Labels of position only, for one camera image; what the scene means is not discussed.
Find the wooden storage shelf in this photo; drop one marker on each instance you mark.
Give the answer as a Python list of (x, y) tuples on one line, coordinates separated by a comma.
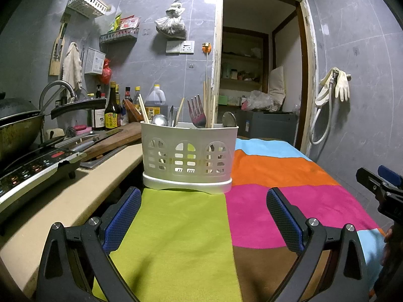
[(241, 81)]

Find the red seasoning packet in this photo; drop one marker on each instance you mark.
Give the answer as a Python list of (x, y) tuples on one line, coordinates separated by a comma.
[(129, 22)]

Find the white wall socket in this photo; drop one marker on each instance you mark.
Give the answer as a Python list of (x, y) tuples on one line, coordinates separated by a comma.
[(188, 47)]

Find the hanging clear plastic bag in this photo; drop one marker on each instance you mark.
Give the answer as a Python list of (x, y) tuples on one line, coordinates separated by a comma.
[(171, 26)]

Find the red cap sauce bottle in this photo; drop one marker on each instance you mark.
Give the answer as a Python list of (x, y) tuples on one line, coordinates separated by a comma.
[(127, 96)]

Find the pink soap dish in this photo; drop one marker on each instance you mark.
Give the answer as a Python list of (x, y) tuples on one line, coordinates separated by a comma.
[(81, 129)]

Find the large metal spoon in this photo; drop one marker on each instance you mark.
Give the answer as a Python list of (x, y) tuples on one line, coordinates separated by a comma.
[(229, 120)]

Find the dark sauce bottle yellow label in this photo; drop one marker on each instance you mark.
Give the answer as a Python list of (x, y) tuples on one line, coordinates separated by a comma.
[(111, 116)]

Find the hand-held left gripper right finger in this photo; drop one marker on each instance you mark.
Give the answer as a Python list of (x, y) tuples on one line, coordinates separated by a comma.
[(285, 220)]

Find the white rubber glove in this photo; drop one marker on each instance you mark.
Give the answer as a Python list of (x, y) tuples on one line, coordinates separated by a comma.
[(342, 85)]

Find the dark bottle white label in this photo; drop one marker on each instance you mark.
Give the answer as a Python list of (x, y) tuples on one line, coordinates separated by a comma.
[(99, 116)]

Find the yellow green seasoning packet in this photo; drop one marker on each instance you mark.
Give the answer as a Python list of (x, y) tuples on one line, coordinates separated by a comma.
[(116, 23)]

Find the red plastic bag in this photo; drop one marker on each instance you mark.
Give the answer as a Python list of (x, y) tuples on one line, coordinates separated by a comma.
[(106, 74)]

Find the white wall box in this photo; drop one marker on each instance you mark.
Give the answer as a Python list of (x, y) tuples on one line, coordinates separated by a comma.
[(94, 61)]

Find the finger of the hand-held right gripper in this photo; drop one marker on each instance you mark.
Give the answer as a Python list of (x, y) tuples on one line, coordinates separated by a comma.
[(368, 179), (390, 173)]

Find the crumpled clear plastic bag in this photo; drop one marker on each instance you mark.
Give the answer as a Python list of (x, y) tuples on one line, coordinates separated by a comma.
[(259, 100)]

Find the grey plastic cabinet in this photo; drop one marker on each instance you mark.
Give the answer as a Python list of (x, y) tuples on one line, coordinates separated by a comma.
[(267, 125)]

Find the white plastic utensil holder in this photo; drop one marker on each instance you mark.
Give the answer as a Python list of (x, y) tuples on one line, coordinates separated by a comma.
[(189, 141)]

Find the white wall switch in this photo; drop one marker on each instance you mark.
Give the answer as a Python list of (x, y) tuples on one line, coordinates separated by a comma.
[(173, 47)]

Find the grey wall shelf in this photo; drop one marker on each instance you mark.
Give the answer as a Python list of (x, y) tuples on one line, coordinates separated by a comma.
[(119, 36)]

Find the beige pillow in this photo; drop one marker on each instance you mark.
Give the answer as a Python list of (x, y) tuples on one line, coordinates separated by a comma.
[(277, 83)]

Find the colourful patchwork cloth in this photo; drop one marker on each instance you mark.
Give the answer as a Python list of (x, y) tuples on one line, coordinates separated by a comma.
[(252, 210)]

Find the wooden cutting board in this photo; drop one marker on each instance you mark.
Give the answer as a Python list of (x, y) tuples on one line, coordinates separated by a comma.
[(119, 138)]

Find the clear oil jug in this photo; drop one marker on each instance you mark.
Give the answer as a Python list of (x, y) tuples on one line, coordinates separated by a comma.
[(156, 103)]

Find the white wooden door frame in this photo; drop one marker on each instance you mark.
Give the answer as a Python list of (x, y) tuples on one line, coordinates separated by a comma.
[(217, 53)]

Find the wooden knife holder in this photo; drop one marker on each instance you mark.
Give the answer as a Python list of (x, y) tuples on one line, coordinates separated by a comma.
[(54, 67)]

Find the black wok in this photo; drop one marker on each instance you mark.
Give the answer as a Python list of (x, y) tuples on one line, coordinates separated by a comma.
[(15, 132)]

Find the yellow cap sauce bottle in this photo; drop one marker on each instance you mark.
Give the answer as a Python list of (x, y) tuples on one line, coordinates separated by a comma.
[(137, 96), (118, 96)]

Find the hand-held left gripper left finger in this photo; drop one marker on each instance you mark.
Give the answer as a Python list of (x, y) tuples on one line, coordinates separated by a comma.
[(122, 217)]

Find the green box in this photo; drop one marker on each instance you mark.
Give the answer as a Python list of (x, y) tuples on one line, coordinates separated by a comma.
[(223, 100)]

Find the metal faucet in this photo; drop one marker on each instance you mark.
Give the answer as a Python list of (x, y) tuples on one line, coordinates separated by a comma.
[(59, 83)]

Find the black induction cooker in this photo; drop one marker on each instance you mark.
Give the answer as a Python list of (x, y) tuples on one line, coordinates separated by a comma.
[(31, 176)]

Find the orange wall hook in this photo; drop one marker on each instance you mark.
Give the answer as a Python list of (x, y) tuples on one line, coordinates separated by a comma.
[(206, 48)]

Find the white wall basket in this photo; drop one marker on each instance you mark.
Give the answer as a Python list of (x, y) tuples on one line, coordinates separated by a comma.
[(85, 3)]

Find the beige towel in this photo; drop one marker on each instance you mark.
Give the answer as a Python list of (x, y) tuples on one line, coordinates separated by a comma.
[(71, 66)]

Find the purple fork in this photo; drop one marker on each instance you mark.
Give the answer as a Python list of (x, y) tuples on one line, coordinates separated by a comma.
[(196, 113)]

